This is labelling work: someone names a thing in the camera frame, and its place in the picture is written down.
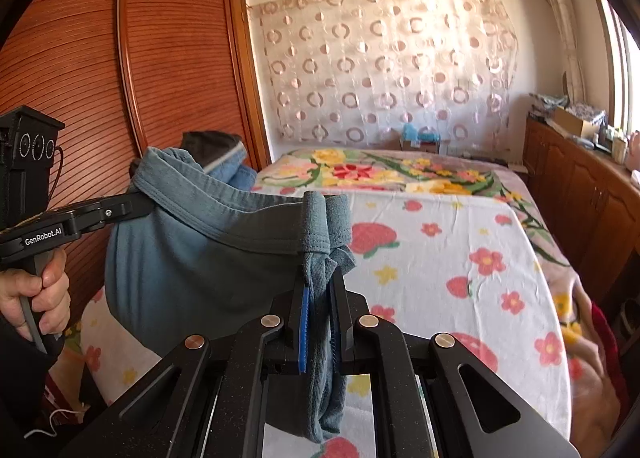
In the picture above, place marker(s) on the red cloth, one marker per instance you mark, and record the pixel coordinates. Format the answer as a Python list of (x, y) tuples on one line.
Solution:
[(605, 338)]

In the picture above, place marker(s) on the patterned fabric bundle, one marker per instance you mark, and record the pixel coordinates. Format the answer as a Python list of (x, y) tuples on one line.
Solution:
[(547, 102), (592, 111)]

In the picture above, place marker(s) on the open cardboard box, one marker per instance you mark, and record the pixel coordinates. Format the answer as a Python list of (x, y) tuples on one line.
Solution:
[(575, 121)]

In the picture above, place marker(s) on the beige window curtain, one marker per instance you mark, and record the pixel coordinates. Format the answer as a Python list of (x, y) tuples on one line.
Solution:
[(560, 12)]

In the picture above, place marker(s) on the sheer circle pattern curtain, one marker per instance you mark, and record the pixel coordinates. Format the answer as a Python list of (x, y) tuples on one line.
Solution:
[(390, 62)]

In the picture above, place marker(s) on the blue toy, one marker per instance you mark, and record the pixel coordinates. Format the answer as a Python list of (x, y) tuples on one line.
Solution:
[(420, 132)]

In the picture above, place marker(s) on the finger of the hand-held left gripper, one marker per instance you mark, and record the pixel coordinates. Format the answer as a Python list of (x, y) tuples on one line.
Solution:
[(125, 210)]

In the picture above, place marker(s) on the small cardboard box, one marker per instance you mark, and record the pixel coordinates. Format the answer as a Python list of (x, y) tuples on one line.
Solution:
[(420, 146)]

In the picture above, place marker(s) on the white jar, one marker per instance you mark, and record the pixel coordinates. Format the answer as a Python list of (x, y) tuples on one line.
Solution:
[(620, 150)]

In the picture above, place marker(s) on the person's left hand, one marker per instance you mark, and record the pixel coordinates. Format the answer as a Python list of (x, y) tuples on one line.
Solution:
[(50, 288)]

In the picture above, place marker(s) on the wooden slatted wardrobe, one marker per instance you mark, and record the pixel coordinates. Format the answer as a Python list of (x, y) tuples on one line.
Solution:
[(100, 62)]

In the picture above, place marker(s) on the window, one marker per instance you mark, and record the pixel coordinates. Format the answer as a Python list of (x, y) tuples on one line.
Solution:
[(620, 62)]

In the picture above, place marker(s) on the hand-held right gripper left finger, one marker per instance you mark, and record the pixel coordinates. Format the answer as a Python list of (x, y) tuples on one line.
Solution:
[(302, 328)]

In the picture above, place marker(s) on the teal pants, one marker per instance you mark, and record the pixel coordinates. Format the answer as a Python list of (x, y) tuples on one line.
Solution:
[(200, 258)]

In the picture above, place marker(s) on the wooden cabinet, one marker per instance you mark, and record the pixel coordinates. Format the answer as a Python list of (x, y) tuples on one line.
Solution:
[(585, 198)]

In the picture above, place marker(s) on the dark folded cloth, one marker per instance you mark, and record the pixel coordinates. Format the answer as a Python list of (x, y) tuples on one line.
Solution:
[(210, 147)]

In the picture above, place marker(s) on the floral fleece blanket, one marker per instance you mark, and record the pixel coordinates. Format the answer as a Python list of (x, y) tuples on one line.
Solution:
[(390, 170)]

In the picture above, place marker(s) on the light blue folded jeans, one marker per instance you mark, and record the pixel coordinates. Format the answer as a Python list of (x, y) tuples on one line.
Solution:
[(245, 177)]

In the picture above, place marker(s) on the floral strawberry bed sheet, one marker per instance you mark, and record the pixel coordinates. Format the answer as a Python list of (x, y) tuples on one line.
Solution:
[(450, 248)]

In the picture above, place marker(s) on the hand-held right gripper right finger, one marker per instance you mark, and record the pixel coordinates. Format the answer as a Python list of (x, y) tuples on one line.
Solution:
[(342, 333)]

